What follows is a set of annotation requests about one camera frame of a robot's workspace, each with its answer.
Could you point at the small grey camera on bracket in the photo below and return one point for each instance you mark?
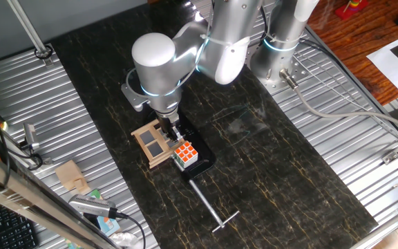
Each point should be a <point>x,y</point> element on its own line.
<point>30,135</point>

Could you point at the wrist camera with silver bracket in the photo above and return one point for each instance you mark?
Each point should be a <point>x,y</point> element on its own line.
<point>134,98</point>

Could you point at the silver depth camera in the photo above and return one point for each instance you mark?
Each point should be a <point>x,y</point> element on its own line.
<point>92,205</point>

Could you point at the black keyboard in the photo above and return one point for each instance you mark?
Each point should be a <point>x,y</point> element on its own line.
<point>9,228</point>

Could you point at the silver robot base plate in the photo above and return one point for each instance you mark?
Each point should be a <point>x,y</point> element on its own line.
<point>299,74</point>

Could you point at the colourful picture puzzle board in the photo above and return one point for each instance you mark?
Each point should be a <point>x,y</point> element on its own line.
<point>111,226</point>

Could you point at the wooden four-slot tray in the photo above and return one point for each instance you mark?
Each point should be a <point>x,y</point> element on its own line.
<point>143,135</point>

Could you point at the steel frame bar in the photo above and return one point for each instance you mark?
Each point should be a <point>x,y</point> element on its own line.
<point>29,204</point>

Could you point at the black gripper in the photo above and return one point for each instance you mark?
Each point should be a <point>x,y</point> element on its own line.
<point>167,124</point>

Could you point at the black C-clamp with steel screw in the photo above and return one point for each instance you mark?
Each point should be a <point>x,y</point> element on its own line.
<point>199,155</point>

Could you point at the crumpled white plastic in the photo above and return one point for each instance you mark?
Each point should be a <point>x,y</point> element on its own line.
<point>124,239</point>

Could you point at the aluminium pole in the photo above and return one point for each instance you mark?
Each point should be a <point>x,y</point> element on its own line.
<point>26,27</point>

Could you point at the white paper with black marker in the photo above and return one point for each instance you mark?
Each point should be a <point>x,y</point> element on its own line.
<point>392,65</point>

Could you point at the beige wooden block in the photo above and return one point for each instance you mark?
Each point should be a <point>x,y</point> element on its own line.
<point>68,174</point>

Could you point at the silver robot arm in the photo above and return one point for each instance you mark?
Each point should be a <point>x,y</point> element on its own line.
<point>157,65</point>

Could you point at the orange and white puzzle cube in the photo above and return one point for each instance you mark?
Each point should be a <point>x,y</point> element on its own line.
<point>186,154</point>

